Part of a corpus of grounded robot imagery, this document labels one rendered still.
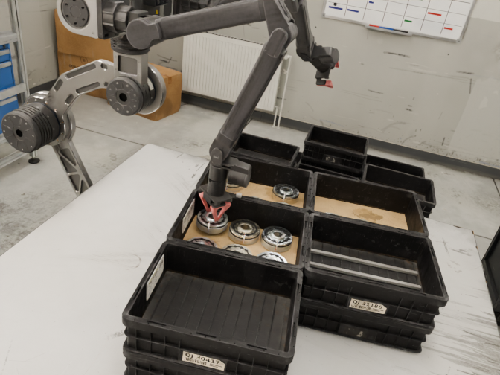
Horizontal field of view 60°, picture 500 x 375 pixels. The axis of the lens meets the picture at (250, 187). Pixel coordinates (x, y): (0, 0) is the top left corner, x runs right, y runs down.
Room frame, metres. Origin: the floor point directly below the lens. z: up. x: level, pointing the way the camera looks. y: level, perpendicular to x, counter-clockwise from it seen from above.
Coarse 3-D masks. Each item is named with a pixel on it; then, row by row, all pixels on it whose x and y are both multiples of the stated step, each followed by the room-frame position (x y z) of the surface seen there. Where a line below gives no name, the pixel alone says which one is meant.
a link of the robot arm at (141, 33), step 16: (256, 0) 1.14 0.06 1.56; (272, 0) 1.12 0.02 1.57; (160, 16) 1.28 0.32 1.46; (176, 16) 1.19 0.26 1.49; (192, 16) 1.18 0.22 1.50; (208, 16) 1.17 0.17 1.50; (224, 16) 1.16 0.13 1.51; (240, 16) 1.15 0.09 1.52; (256, 16) 1.14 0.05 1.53; (272, 16) 1.12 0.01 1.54; (288, 16) 1.15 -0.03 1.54; (128, 32) 1.19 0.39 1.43; (144, 32) 1.18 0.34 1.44; (160, 32) 1.18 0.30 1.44; (176, 32) 1.18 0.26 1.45; (192, 32) 1.18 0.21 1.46; (288, 32) 1.11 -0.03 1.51; (144, 48) 1.18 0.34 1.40
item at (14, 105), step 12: (0, 48) 2.63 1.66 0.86; (0, 60) 2.62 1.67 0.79; (0, 72) 2.60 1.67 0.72; (12, 72) 2.70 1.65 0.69; (0, 84) 2.59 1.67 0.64; (12, 84) 2.68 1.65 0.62; (12, 96) 2.67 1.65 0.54; (0, 108) 2.56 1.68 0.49; (12, 108) 2.65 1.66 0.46; (0, 120) 2.54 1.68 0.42; (0, 132) 2.53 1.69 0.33
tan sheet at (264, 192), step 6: (252, 186) 1.50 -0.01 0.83; (258, 186) 1.51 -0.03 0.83; (264, 186) 1.52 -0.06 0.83; (228, 192) 1.43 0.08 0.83; (240, 192) 1.44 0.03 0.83; (246, 192) 1.45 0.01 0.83; (252, 192) 1.46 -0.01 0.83; (258, 192) 1.47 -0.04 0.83; (264, 192) 1.47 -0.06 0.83; (270, 192) 1.48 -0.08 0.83; (264, 198) 1.43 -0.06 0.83; (270, 198) 1.44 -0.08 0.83; (300, 198) 1.47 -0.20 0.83; (294, 204) 1.42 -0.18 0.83; (300, 204) 1.43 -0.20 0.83
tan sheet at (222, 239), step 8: (192, 224) 1.19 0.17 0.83; (192, 232) 1.15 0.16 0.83; (200, 232) 1.15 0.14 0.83; (224, 232) 1.17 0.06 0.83; (216, 240) 1.12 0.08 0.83; (224, 240) 1.13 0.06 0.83; (296, 240) 1.19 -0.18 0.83; (248, 248) 1.11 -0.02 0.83; (256, 248) 1.12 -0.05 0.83; (264, 248) 1.12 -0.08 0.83; (296, 248) 1.15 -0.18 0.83; (288, 256) 1.10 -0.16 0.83
